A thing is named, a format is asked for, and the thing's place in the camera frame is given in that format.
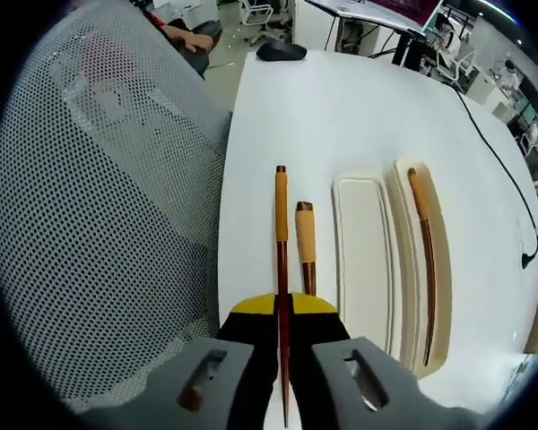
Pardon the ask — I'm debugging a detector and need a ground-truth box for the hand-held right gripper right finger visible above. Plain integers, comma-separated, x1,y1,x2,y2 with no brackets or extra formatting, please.
290,290,490,430

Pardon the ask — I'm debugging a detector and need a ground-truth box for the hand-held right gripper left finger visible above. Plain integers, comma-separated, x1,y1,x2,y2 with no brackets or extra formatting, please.
78,293,282,430

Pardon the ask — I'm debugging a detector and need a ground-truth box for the cream cutlery case lid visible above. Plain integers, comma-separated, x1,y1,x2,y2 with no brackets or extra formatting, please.
331,176,398,359

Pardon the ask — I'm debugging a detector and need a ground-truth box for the cream cutlery case base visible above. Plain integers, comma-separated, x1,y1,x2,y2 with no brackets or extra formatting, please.
385,159,453,380

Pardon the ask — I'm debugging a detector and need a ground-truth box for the wooden spoon utensil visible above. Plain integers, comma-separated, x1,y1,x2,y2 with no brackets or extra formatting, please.
295,201,317,297

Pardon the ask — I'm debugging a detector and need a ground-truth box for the wooden chopstick utensil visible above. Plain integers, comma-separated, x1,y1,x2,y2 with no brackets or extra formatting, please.
406,168,438,366
275,165,293,429

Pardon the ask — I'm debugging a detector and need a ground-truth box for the grey mesh office chair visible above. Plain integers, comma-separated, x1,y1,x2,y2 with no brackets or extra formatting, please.
0,0,233,416

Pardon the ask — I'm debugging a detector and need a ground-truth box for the black computer mouse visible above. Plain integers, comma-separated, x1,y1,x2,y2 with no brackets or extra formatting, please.
256,42,308,63

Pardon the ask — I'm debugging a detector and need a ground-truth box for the white laptop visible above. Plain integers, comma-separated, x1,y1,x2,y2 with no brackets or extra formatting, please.
304,0,445,33

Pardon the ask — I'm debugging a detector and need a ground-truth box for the white office chair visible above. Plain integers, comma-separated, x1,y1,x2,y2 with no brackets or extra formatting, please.
239,0,297,45

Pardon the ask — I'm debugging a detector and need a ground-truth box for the black cable with plug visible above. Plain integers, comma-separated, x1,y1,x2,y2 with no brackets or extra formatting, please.
456,89,538,271

